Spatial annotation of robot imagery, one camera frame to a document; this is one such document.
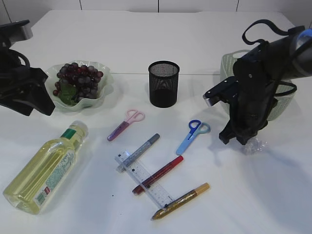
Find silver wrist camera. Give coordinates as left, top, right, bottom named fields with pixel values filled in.
left=203, top=76, right=238, bottom=106
left=0, top=19, right=33, bottom=45

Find pink scissors with purple sheath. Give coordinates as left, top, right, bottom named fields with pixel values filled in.
left=107, top=109, right=145, bottom=141

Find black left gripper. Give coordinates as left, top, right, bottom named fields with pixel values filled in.
left=0, top=48, right=55, bottom=116

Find gold glitter pen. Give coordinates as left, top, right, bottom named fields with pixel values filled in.
left=151, top=183, right=211, bottom=220

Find green wavy glass plate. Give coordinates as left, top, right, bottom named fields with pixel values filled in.
left=45, top=60, right=113, bottom=111

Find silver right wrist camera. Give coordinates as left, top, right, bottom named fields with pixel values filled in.
left=203, top=76, right=238, bottom=106

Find purple grape bunch with leaves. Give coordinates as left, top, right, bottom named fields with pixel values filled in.
left=53, top=62, right=104, bottom=106

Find black mesh pen holder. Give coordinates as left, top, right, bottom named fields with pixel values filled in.
left=148, top=60, right=180, bottom=108

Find red glitter pen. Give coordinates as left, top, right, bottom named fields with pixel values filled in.
left=132, top=156, right=184, bottom=195

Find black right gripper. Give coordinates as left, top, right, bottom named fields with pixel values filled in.
left=219, top=43, right=270, bottom=145

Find yellow tea bottle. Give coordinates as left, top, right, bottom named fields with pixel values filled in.
left=3, top=120, right=88, bottom=215

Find blue scissors with sheath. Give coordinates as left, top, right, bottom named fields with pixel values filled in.
left=175, top=119, right=211, bottom=156

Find silver glitter pen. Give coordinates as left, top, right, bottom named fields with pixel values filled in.
left=117, top=133, right=160, bottom=173

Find green woven plastic basket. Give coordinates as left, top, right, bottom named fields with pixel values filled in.
left=219, top=50, right=296, bottom=121

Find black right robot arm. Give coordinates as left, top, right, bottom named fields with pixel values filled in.
left=211, top=27, right=312, bottom=145

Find clear plastic sheet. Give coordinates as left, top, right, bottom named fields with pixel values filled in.
left=242, top=137, right=267, bottom=155

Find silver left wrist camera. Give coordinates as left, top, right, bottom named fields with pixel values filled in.
left=0, top=19, right=33, bottom=45

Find transparent plastic ruler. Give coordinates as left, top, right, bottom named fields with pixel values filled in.
left=114, top=151, right=174, bottom=210

